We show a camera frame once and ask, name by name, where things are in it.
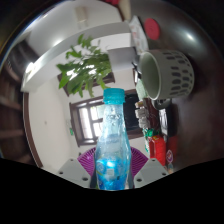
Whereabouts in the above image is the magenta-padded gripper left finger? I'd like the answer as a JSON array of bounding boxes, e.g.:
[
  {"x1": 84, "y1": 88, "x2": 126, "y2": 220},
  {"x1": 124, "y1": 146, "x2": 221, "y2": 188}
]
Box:
[{"x1": 57, "y1": 147, "x2": 98, "y2": 190}]

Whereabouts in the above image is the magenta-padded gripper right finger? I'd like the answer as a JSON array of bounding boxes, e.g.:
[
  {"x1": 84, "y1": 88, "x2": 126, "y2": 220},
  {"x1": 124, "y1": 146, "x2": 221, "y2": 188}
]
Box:
[{"x1": 128, "y1": 147, "x2": 170, "y2": 190}]

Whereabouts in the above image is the clear blue water bottle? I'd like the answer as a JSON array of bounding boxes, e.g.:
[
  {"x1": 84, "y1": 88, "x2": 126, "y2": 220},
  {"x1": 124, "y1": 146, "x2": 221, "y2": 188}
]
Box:
[{"x1": 94, "y1": 87, "x2": 133, "y2": 191}]

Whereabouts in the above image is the red plastic box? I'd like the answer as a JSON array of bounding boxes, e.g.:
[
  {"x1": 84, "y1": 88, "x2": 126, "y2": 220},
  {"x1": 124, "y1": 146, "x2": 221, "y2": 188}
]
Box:
[{"x1": 148, "y1": 134, "x2": 167, "y2": 167}]

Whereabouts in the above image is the brown glazed double door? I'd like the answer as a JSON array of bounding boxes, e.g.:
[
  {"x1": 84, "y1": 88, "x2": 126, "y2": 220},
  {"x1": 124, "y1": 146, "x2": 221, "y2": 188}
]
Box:
[{"x1": 68, "y1": 87, "x2": 138, "y2": 148}]

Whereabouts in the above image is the flat black device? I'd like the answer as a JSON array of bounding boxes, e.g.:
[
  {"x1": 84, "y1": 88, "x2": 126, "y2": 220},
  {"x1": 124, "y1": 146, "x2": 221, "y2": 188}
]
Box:
[{"x1": 158, "y1": 107, "x2": 173, "y2": 138}]

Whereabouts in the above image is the brown box with white items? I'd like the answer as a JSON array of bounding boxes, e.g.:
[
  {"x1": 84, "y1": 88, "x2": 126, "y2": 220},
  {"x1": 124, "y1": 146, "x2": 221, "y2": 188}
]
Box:
[{"x1": 134, "y1": 99, "x2": 152, "y2": 130}]

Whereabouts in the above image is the white mug with grey pattern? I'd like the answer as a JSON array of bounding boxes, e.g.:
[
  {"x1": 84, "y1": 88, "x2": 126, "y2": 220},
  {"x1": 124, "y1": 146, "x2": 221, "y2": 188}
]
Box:
[{"x1": 137, "y1": 48, "x2": 195, "y2": 101}]

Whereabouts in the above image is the slender-leaf plant in white pot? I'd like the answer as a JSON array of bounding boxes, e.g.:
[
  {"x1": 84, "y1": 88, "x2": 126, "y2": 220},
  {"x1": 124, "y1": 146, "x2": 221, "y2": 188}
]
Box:
[{"x1": 55, "y1": 33, "x2": 138, "y2": 99}]

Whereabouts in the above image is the flat round red coaster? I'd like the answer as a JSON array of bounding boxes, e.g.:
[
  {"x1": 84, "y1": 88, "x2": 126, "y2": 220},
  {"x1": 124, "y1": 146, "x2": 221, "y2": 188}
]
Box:
[{"x1": 143, "y1": 17, "x2": 161, "y2": 41}]

